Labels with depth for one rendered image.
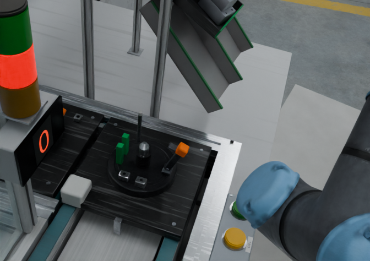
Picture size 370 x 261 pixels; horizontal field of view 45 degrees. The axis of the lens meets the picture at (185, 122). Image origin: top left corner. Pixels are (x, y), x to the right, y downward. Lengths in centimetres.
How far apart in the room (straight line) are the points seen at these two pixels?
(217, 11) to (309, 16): 276
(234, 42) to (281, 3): 252
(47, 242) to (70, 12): 93
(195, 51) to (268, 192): 64
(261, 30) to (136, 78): 211
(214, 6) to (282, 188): 54
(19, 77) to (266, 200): 32
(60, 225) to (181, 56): 43
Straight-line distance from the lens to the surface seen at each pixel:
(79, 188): 88
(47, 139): 68
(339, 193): 42
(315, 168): 119
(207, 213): 90
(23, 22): 54
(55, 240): 87
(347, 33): 361
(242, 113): 126
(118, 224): 86
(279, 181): 48
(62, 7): 163
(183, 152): 84
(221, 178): 96
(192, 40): 108
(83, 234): 91
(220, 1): 93
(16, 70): 57
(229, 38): 124
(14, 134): 63
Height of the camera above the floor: 168
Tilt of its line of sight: 44 degrees down
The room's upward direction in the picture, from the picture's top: 10 degrees clockwise
